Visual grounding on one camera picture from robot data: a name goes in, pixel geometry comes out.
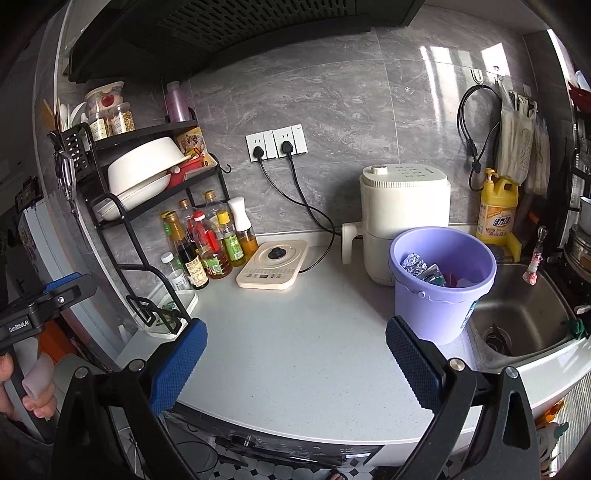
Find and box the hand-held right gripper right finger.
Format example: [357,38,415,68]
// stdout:
[385,316,541,480]

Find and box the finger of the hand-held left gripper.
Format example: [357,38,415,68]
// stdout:
[0,273,99,324]

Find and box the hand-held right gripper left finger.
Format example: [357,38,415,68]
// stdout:
[53,318,208,480]

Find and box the purple plastic bucket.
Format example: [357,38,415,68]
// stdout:
[389,226,498,346]

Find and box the foil ball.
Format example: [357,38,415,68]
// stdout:
[401,253,428,278]

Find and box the person's left forearm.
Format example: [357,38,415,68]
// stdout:
[0,413,58,480]

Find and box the person's left hand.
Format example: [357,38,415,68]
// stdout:
[0,354,58,422]

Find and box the white plastic tray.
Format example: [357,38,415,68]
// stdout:
[143,288,199,340]

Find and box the sink drain strainer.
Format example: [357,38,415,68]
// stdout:
[482,323,513,356]

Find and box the small clear white cap bottle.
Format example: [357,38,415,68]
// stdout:
[161,253,190,292]

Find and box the dark soy sauce bottle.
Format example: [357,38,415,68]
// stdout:
[174,231,209,291]

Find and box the hanging metal tool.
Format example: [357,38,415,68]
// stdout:
[55,152,79,213]

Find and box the yellow cap green label bottle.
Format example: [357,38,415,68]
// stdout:
[216,211,245,267]

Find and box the steel sink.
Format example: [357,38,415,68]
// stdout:
[468,261,583,370]

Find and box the red cap oil bottle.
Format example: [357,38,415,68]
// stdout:
[191,211,233,279]

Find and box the white plate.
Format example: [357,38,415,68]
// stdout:
[115,173,171,208]

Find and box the yellow liquid bottle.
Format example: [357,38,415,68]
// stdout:
[161,210,185,252]

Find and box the beige induction cooker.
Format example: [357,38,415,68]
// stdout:
[236,239,309,291]

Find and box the clear bottle gold cap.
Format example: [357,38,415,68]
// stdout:
[203,190,222,222]
[179,198,197,232]

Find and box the faucet with pink filter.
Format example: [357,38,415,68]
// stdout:
[523,226,550,283]

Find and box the white countertop kitchen appliance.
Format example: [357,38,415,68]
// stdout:
[342,164,452,285]

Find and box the black perforated utensil holder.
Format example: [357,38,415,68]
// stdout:
[48,124,93,171]

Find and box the large white bowl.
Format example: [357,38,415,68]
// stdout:
[107,137,192,197]

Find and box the yellow dish soap bottle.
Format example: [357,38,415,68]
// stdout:
[475,167,519,246]

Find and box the clear jar of grains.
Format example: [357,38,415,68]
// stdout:
[88,111,112,141]

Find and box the red container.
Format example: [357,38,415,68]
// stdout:
[166,157,215,190]

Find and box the black metal rack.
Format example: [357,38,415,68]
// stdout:
[48,120,232,335]

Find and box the clear jar of nuts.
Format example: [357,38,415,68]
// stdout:
[110,102,137,134]

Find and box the clear lidded food container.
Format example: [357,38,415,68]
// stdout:
[84,82,125,116]

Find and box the yellow snack packet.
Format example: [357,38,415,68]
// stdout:
[174,128,218,169]

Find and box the pink bottle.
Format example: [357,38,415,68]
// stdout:
[165,80,190,123]

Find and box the hanging chopstick bag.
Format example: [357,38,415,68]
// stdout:
[526,113,552,195]
[496,92,536,185]

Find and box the black dish rack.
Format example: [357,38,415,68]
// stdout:
[561,69,591,287]

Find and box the black range hood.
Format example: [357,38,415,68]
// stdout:
[69,0,426,86]

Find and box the black hanging cable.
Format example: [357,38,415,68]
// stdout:
[457,84,502,191]

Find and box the black plug with cable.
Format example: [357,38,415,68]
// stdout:
[281,141,337,274]
[252,145,337,236]

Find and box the white wall socket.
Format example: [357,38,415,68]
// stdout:
[272,124,308,158]
[246,131,276,163]

